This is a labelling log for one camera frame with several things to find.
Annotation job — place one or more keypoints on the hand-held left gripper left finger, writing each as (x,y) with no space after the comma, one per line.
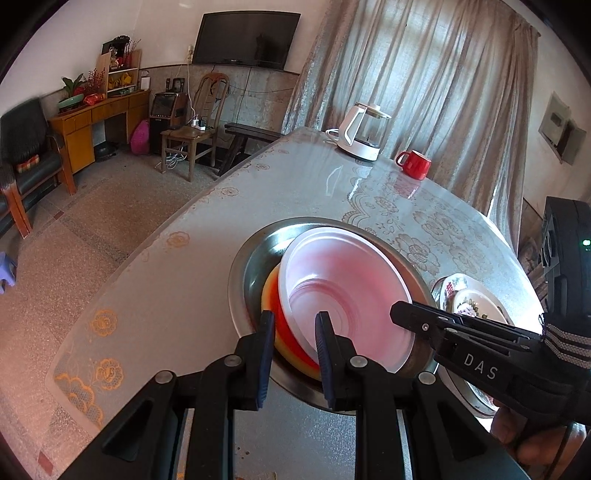
(265,355)

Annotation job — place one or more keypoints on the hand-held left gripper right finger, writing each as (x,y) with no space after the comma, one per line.
(323,355)

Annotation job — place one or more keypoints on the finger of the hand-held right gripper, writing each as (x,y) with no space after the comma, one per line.
(415,316)

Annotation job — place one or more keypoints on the white dragon print plate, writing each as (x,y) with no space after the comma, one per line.
(448,282)

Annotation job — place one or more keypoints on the white rose print plate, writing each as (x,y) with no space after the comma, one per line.
(475,300)

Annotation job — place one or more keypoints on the yellow plastic bowl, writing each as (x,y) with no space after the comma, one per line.
(269,290)

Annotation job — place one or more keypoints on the red plastic bowl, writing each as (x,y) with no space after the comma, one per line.
(351,286)

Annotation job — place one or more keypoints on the stainless steel bowl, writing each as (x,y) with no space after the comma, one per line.
(258,258)

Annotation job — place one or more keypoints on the person's right hand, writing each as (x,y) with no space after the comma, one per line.
(535,443)

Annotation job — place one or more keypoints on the red mug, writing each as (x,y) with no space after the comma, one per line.
(418,165)

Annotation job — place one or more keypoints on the white glass electric kettle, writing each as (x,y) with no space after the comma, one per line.
(360,147)

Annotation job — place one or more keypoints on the dark wooden bench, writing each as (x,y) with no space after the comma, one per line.
(249,131)

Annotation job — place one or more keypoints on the wooden chair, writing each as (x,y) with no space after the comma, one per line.
(184,136)

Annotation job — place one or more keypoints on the grey electrical panel box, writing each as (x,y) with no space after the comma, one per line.
(554,120)

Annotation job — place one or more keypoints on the white power strip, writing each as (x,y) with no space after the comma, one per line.
(197,123)

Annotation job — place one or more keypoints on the wide beige curtain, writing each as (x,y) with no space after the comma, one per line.
(438,69)

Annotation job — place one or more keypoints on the pink bag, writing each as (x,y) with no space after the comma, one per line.
(140,138)

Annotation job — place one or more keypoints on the black pot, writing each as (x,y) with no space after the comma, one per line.
(106,151)

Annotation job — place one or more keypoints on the purple plastic stool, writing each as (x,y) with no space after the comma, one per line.
(7,270)

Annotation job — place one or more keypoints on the wooden desk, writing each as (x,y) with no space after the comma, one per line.
(74,134)

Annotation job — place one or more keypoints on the small white box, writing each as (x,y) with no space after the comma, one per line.
(145,82)

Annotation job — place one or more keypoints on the plaid seat cushion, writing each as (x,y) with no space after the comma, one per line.
(28,164)

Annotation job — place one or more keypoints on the white desktop shelf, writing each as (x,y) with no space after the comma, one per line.
(122,83)

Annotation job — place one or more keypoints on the black armchair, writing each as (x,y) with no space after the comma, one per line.
(23,129)

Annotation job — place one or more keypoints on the green potted plant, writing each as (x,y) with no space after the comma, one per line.
(71,85)

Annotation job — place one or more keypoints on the dark framed figurine shrine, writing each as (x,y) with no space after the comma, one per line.
(121,53)

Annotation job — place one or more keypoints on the black wall television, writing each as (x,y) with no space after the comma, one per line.
(244,39)

